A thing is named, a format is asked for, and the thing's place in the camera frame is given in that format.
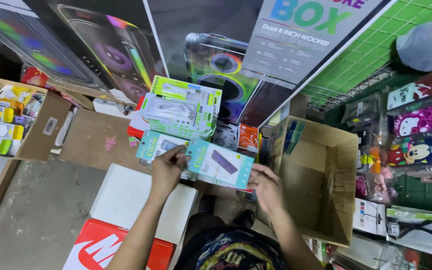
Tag teal packet with grey charger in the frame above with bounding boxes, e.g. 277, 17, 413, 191
136, 130, 190, 163

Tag low white box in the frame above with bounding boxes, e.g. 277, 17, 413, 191
93, 97, 136, 119

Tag blue packets in cardboard box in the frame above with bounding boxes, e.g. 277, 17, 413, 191
283, 120, 307, 155

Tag speaker carton with grey side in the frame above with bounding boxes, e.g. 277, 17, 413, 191
143, 0, 397, 128

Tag green packet with black cable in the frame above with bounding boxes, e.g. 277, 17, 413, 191
386, 205, 432, 262

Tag stack of green cable packets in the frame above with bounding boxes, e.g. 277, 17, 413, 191
141, 75, 223, 141

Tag black speaker carton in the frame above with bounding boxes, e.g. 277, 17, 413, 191
0, 0, 169, 105

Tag flat brown cardboard sheet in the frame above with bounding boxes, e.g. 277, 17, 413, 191
59, 109, 153, 174

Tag shiny red packet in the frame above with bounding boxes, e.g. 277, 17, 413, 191
20, 67, 50, 88

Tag black and white packet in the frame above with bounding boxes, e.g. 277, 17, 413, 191
212, 122, 239, 151

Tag person's black shoes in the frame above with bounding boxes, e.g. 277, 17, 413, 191
198, 194, 256, 230

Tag white packet with black stand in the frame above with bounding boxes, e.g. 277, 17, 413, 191
353, 198, 388, 237

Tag cardboard box of yellow packets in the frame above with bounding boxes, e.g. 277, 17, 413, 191
0, 77, 72, 162

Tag teal packet with purple charger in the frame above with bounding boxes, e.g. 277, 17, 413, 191
185, 139, 255, 190

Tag person's printed black shirt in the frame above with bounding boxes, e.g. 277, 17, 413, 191
174, 224, 289, 270

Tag grey cloth bundle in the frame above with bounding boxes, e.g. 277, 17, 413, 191
396, 11, 432, 73

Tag white wire rack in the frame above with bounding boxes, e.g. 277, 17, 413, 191
301, 67, 395, 113

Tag person's right hand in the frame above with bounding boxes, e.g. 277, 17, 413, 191
247, 163, 288, 220

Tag rack of printed phone cases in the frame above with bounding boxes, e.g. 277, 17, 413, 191
341, 69, 432, 205

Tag orange cable packet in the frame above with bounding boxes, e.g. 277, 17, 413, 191
237, 124, 260, 154

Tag open empty cardboard box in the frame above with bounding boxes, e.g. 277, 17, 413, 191
270, 115, 359, 247

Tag plain white box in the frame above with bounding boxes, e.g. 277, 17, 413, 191
90, 163, 199, 245

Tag red shoe box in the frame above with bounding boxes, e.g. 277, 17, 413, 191
63, 218, 175, 270

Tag red and white packet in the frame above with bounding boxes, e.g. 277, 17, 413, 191
127, 97, 150, 139

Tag person's left hand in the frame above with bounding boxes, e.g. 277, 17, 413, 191
151, 145, 191, 199

